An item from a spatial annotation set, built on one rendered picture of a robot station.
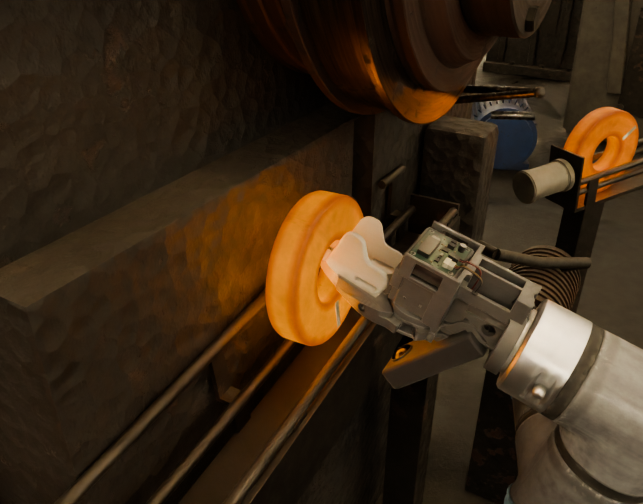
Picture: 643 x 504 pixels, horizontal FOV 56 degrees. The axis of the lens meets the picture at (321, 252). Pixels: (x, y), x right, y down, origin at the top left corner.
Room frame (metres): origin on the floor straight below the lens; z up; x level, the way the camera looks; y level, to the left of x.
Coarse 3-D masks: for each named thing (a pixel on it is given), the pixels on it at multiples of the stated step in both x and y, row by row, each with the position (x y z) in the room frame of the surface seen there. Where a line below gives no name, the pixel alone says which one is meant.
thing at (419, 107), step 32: (320, 0) 0.52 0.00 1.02; (352, 0) 0.49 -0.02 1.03; (320, 32) 0.53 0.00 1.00; (352, 32) 0.52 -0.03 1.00; (384, 32) 0.52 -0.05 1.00; (352, 64) 0.54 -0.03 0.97; (384, 64) 0.53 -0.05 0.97; (352, 96) 0.60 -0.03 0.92; (384, 96) 0.54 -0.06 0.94; (416, 96) 0.60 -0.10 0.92; (448, 96) 0.69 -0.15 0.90
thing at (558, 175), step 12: (540, 168) 0.98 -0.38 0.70; (552, 168) 0.98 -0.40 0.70; (564, 168) 0.98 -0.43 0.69; (516, 180) 0.98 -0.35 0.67; (528, 180) 0.95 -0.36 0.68; (540, 180) 0.95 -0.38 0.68; (552, 180) 0.96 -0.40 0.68; (564, 180) 0.97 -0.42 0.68; (516, 192) 0.98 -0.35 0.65; (528, 192) 0.95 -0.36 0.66; (540, 192) 0.94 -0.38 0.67; (552, 192) 0.96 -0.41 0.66
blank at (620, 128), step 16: (592, 112) 1.03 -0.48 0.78; (608, 112) 1.02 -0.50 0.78; (624, 112) 1.03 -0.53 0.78; (576, 128) 1.02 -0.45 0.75; (592, 128) 1.00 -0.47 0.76; (608, 128) 1.02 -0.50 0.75; (624, 128) 1.03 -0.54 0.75; (576, 144) 1.00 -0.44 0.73; (592, 144) 1.00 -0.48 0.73; (608, 144) 1.06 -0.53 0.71; (624, 144) 1.04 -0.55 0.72; (608, 160) 1.04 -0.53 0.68; (624, 160) 1.04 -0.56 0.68; (608, 176) 1.03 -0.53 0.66
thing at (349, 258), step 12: (348, 240) 0.48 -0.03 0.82; (360, 240) 0.47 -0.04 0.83; (336, 252) 0.49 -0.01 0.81; (348, 252) 0.48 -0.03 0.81; (360, 252) 0.47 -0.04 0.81; (324, 264) 0.49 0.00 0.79; (336, 264) 0.49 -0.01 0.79; (348, 264) 0.48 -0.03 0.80; (360, 264) 0.47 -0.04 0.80; (372, 264) 0.47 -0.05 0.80; (336, 276) 0.48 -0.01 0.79; (348, 276) 0.48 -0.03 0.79; (360, 276) 0.47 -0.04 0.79; (372, 276) 0.47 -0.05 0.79; (384, 276) 0.46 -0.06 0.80; (372, 288) 0.47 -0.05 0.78; (384, 288) 0.46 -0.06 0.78
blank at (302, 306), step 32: (320, 192) 0.54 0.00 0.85; (288, 224) 0.49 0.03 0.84; (320, 224) 0.49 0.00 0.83; (352, 224) 0.55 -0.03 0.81; (288, 256) 0.46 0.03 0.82; (320, 256) 0.49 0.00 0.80; (288, 288) 0.45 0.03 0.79; (320, 288) 0.53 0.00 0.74; (288, 320) 0.45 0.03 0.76; (320, 320) 0.48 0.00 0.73
